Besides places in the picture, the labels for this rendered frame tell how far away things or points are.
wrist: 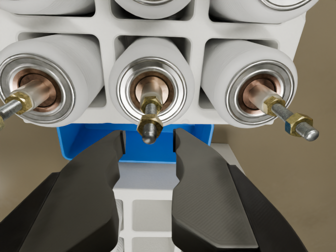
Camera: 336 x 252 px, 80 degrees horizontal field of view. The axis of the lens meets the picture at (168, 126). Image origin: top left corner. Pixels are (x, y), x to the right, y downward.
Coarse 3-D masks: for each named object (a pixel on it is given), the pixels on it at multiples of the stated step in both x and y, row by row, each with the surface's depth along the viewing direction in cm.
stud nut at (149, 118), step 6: (144, 114) 15; (150, 114) 15; (144, 120) 14; (150, 120) 14; (156, 120) 14; (138, 126) 15; (156, 126) 15; (162, 126) 15; (138, 132) 15; (156, 132) 15
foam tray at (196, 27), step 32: (96, 0) 23; (192, 0) 26; (0, 32) 25; (32, 32) 28; (64, 32) 25; (96, 32) 25; (128, 32) 25; (160, 32) 25; (192, 32) 26; (224, 32) 26; (256, 32) 26; (288, 32) 26; (192, 64) 28; (96, 96) 34
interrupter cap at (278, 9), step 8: (264, 0) 18; (272, 0) 18; (280, 0) 18; (288, 0) 18; (296, 0) 18; (304, 0) 18; (272, 8) 18; (280, 8) 18; (288, 8) 18; (296, 8) 18
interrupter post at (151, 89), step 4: (148, 84) 21; (152, 84) 21; (156, 84) 21; (144, 88) 20; (148, 88) 20; (152, 88) 19; (156, 88) 20; (160, 88) 21; (144, 92) 19; (148, 92) 19; (152, 92) 19; (156, 92) 19; (160, 92) 20; (140, 96) 20; (144, 96) 19; (156, 96) 19; (160, 96) 19; (140, 100) 19; (160, 100) 19; (140, 104) 19
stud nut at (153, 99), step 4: (148, 96) 18; (152, 96) 18; (144, 100) 18; (148, 100) 18; (152, 100) 18; (156, 100) 18; (144, 104) 18; (156, 104) 18; (160, 104) 18; (140, 108) 18; (144, 108) 18; (156, 108) 18; (160, 108) 18; (144, 112) 18; (156, 112) 18
